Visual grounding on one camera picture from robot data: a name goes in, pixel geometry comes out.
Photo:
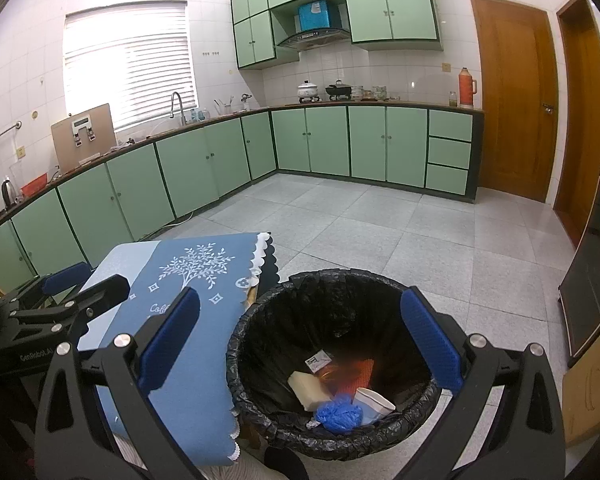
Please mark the small silver sachet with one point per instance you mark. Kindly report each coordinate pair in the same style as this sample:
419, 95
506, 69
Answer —
319, 361

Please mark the steel towel bar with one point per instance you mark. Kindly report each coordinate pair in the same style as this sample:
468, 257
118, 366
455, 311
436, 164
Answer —
5, 131

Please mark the green wall cabinets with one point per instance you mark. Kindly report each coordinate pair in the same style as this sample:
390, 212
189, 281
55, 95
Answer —
395, 10

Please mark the blue tree print cloth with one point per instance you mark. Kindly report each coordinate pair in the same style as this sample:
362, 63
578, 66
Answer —
200, 375

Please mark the green base cabinets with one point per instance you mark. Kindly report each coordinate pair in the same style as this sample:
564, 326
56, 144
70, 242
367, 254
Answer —
185, 170

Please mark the wooden door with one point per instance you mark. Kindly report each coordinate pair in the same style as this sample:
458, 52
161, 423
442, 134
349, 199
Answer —
515, 100
580, 125

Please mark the white window blinds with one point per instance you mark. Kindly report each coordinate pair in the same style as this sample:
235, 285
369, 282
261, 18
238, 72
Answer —
130, 70

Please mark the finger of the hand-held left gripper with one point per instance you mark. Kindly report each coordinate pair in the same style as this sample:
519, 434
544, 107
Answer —
67, 275
100, 295

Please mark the small white carton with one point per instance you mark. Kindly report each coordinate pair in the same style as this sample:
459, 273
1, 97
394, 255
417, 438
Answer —
375, 401

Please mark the steel kitchen faucet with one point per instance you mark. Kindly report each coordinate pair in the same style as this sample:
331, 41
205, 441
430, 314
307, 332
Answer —
179, 107

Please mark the brown cardboard box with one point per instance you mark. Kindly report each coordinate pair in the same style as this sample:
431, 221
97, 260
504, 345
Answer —
102, 130

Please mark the red plastic basin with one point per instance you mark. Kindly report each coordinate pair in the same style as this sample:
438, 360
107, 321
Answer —
34, 186

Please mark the flat cardboard box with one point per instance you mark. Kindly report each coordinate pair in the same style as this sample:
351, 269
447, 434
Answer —
592, 395

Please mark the red thermos flask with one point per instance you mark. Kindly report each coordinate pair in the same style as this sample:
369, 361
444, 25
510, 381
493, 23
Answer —
467, 89

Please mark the small glass jar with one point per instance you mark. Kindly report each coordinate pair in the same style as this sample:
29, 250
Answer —
453, 99

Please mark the orange foam net sleeve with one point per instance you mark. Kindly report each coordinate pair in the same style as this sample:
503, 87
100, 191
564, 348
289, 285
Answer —
355, 375

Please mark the black wok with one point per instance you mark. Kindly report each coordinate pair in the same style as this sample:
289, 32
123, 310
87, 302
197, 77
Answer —
338, 91

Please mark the blue box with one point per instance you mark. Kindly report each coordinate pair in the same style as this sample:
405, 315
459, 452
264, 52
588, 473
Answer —
313, 16

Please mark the group of glass jars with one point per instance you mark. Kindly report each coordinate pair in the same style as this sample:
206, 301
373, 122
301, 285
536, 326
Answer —
370, 93

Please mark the glass range hood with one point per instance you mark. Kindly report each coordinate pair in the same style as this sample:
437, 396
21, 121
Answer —
312, 39

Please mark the utensil holder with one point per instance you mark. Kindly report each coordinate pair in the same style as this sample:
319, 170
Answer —
225, 106

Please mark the black bagged trash bin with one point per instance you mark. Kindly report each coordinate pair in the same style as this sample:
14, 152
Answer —
260, 320

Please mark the blue disposable glove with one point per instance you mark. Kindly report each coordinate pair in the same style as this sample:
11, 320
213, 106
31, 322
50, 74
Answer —
337, 412

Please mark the steel electric kettle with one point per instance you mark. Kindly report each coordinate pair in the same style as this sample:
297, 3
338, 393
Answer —
9, 191

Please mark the light blue tablecloth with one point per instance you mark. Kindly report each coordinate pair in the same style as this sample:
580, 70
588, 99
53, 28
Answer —
120, 260

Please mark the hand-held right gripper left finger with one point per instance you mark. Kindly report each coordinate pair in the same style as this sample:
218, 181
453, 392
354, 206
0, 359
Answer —
167, 340

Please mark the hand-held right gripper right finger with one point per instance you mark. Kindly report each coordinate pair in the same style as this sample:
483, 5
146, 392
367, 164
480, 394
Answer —
430, 345

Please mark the white cooking pot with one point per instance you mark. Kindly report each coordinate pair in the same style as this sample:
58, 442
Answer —
308, 91

